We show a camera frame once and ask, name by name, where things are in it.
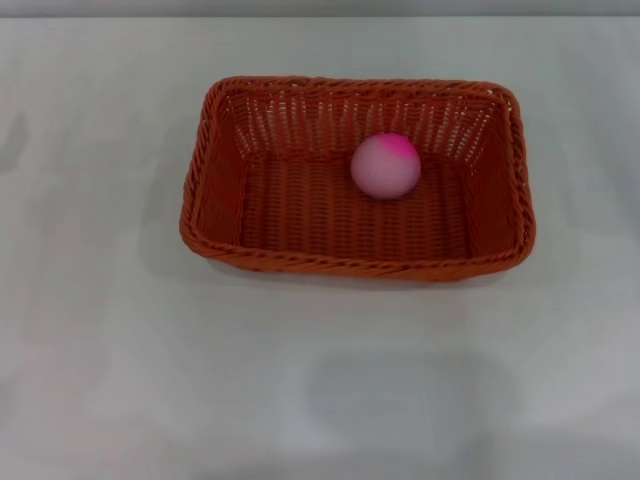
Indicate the pink and white ball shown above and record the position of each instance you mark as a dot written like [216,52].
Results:
[385,167]

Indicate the orange woven plastic basket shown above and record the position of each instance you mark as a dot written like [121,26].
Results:
[310,220]

